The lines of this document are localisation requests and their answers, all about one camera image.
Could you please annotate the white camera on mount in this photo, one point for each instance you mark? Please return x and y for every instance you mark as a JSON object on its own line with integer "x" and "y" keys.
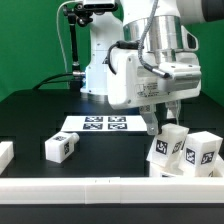
{"x": 99, "y": 4}

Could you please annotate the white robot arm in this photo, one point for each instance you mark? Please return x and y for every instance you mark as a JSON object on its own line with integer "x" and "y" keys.
{"x": 133, "y": 20}

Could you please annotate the white U-shaped fence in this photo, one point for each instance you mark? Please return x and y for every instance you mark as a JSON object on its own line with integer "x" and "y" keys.
{"x": 61, "y": 189}

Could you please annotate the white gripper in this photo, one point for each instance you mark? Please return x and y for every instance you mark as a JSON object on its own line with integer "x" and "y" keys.
{"x": 157, "y": 70}

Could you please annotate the white fiducial marker sheet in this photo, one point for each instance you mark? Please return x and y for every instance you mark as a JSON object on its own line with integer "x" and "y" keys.
{"x": 104, "y": 123}

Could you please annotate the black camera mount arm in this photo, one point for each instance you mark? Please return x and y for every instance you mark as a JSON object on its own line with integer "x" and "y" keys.
{"x": 76, "y": 16}

